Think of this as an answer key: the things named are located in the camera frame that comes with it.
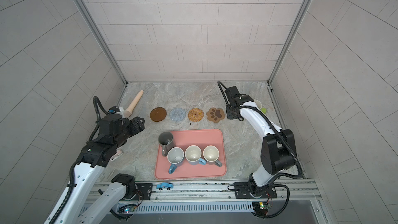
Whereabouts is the grey metal mug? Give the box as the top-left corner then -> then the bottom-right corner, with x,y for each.
158,132 -> 176,157

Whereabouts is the blue handled mug left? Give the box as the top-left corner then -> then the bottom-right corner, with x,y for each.
167,147 -> 184,174

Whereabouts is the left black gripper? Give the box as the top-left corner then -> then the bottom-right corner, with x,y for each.
113,116 -> 146,148

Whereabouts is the right circuit board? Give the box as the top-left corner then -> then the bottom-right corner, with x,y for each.
252,202 -> 271,216

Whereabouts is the aluminium rail frame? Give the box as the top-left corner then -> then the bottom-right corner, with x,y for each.
81,179 -> 331,224

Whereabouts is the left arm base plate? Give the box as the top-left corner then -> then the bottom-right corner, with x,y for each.
122,183 -> 152,201

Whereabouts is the teal handled mug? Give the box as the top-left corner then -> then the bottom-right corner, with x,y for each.
203,145 -> 223,167

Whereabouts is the beige wooden pestle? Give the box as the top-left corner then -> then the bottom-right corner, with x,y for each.
123,90 -> 144,118

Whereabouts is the circuit board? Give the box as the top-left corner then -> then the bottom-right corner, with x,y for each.
252,202 -> 271,216
118,204 -> 136,214

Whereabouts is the green mug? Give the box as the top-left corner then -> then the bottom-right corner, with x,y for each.
254,100 -> 267,114

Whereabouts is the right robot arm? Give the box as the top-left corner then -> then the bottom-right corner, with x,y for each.
217,81 -> 303,197

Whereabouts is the pink silicone tray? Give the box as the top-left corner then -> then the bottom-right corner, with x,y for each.
154,129 -> 228,180

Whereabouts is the dark wooden coaster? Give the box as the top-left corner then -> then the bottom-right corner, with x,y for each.
150,107 -> 167,122

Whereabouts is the light blue handled mug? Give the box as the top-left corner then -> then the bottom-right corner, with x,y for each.
185,145 -> 206,166

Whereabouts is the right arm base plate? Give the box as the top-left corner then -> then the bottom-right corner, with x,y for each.
231,181 -> 277,199

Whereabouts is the left circuit board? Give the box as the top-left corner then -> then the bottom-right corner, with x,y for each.
118,204 -> 136,214

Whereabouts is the blue woven coaster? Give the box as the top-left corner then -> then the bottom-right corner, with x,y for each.
170,108 -> 186,122

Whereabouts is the cork paw coaster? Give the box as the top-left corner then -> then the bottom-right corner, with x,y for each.
206,107 -> 226,123

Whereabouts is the blue toy car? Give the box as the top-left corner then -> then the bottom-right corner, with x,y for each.
156,182 -> 174,190

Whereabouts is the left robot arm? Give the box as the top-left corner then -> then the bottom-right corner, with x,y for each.
45,91 -> 145,224

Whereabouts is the rattan woven coaster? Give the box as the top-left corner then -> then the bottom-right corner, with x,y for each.
188,108 -> 204,122

